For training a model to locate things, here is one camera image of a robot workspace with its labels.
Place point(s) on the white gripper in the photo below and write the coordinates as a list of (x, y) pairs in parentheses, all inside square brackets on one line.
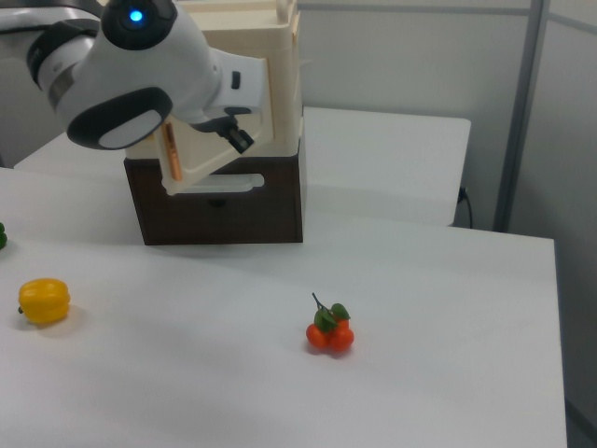
[(242, 84)]

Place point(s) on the cream cabinet door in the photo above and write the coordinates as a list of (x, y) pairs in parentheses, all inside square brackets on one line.
[(210, 154)]

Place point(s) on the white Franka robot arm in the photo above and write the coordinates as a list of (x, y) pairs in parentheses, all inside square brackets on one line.
[(140, 70)]

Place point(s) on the cream plastic cabinet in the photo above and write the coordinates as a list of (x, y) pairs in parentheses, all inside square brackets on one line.
[(280, 42)]

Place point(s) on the dark brown wooden drawer box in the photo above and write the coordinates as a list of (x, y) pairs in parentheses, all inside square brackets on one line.
[(224, 224)]

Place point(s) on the orange tomato cluster with leaves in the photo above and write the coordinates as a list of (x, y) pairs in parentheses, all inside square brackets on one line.
[(329, 337)]

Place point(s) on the yellow bell pepper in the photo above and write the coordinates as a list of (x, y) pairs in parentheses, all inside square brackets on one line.
[(44, 301)]

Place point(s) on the green bell pepper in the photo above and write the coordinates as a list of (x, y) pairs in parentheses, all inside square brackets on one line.
[(2, 237)]

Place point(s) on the grey partition post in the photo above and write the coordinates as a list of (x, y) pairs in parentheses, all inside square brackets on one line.
[(520, 116)]

